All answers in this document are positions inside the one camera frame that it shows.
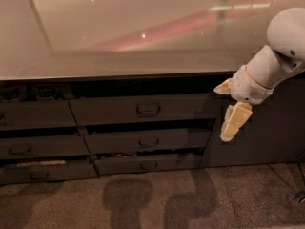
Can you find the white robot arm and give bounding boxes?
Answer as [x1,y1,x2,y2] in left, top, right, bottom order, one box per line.
[214,8,305,142]

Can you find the grey cabinet door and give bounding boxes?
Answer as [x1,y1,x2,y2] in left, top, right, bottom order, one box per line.
[201,78,305,167]

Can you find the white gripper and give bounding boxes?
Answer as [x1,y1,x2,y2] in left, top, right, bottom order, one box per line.
[213,66,274,142]

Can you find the dark items in left drawer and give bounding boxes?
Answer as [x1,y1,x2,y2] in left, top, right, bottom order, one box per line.
[0,84,63,102]

